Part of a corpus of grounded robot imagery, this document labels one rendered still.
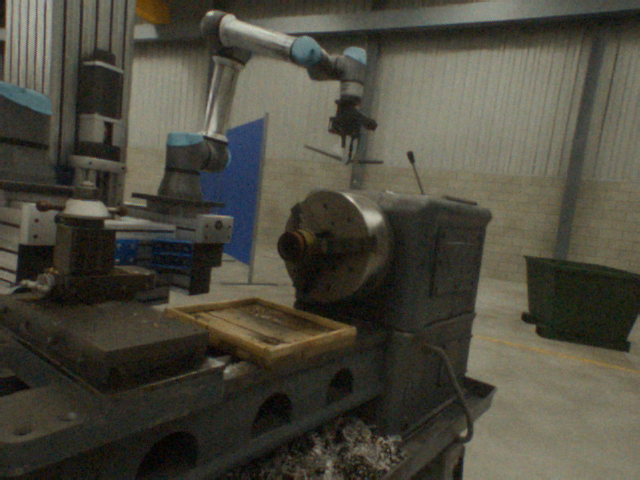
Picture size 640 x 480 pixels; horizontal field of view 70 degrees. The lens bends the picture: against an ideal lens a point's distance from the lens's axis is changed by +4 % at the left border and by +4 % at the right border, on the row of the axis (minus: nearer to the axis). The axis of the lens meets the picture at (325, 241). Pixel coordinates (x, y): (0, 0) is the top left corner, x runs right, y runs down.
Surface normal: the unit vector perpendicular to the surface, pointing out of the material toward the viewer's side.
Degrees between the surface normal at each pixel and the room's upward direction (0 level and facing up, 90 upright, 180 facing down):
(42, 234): 90
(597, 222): 90
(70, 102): 90
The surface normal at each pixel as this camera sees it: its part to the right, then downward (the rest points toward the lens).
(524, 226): -0.39, 0.03
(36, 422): 0.11, -0.99
